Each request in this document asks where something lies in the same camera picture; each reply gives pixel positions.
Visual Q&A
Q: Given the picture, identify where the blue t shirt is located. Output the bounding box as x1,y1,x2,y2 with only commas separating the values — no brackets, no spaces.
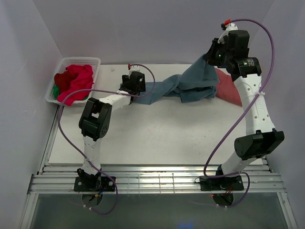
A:
135,57,220,105

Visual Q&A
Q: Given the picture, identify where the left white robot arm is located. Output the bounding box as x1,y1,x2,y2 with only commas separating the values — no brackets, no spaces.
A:
77,65,146,191

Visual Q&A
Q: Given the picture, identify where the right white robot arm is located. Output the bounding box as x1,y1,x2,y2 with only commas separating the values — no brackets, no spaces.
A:
203,20,285,189

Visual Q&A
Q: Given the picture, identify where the folded salmon t shirt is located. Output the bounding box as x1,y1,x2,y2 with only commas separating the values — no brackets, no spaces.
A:
215,68,242,106

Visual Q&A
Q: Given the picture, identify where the magenta t shirt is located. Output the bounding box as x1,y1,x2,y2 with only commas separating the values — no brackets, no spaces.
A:
57,65,94,102

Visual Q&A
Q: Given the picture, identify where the dark red t shirt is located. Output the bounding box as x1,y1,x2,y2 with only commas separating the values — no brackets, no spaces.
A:
54,71,78,93

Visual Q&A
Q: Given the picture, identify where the green garment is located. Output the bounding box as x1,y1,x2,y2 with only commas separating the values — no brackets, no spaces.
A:
53,84,60,99

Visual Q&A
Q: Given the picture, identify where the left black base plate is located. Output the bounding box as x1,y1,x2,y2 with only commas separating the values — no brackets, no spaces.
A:
73,177,116,192

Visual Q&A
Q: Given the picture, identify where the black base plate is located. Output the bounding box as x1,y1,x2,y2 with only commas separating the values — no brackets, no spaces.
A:
73,177,116,192
199,176,244,191

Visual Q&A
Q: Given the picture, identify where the aluminium rail frame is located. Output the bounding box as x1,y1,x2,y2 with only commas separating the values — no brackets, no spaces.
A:
27,104,286,195

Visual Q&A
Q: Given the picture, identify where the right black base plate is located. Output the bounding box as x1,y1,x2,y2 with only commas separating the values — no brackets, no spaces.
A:
199,176,244,191

